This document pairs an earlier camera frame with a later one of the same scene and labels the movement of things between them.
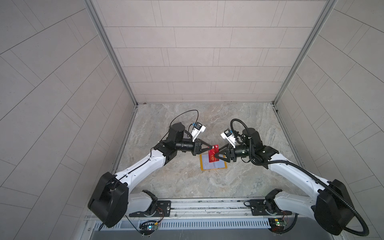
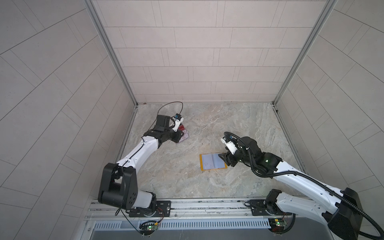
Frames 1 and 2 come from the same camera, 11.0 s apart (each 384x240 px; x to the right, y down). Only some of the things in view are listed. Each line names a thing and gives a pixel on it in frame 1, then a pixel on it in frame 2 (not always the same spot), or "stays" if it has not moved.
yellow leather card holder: [205, 165] stays
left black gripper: [195, 150] → [177, 136]
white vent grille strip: [186, 224] stays
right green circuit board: [277, 224] stays
